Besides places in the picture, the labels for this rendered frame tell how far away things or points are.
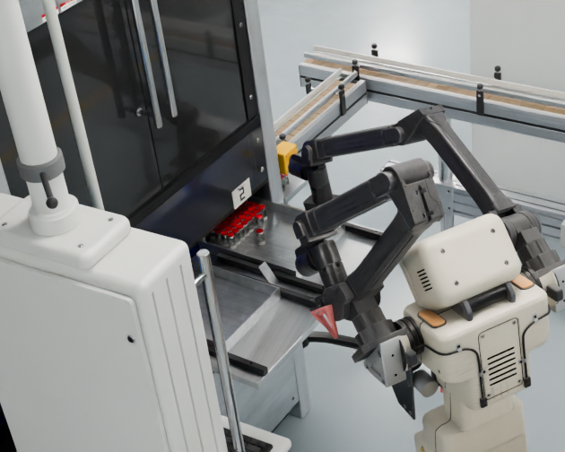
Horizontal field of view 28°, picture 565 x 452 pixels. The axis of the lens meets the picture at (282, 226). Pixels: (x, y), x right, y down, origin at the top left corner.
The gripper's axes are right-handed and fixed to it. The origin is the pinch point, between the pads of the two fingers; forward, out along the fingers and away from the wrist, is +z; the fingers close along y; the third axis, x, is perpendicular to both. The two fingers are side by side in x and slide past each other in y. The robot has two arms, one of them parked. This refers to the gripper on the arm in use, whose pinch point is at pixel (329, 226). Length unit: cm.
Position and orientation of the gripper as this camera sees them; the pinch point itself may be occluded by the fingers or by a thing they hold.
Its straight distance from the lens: 321.1
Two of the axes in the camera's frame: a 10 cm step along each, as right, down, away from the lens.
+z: 2.1, 8.4, 5.1
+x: -5.6, 5.3, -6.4
